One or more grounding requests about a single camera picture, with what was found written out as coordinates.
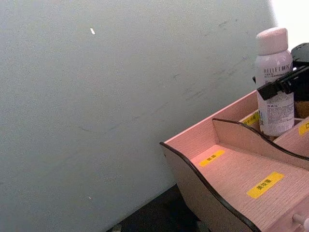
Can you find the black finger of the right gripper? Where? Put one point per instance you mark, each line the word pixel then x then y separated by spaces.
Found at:
pixel 254 79
pixel 289 83

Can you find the white bottle with pink cap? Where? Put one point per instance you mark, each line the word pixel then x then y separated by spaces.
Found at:
pixel 274 60

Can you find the dark jar with black lid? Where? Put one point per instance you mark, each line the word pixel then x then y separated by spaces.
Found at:
pixel 301 54

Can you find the small yellow label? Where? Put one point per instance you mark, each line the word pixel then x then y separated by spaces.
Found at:
pixel 251 119
pixel 304 128
pixel 212 158

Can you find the pink wooden desk organizer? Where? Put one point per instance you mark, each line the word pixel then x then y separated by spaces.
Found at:
pixel 241 166

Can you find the large yellow label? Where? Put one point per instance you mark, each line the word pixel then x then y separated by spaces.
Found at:
pixel 265 184

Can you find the white drawer knob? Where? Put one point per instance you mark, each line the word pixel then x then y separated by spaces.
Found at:
pixel 300 218

